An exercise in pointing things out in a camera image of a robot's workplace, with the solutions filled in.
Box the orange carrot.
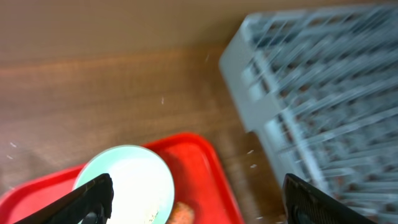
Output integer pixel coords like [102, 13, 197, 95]
[167, 202, 195, 224]

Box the green bowl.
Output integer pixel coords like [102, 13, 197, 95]
[73, 145, 175, 224]

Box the grey dishwasher rack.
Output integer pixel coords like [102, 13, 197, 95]
[219, 2, 397, 223]

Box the white rice pile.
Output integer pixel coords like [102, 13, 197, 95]
[108, 158, 174, 224]

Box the red serving tray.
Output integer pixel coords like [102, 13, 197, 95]
[1, 133, 244, 224]

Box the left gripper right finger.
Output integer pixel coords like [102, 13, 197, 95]
[282, 173, 376, 224]

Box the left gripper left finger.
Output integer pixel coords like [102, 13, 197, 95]
[14, 172, 114, 224]

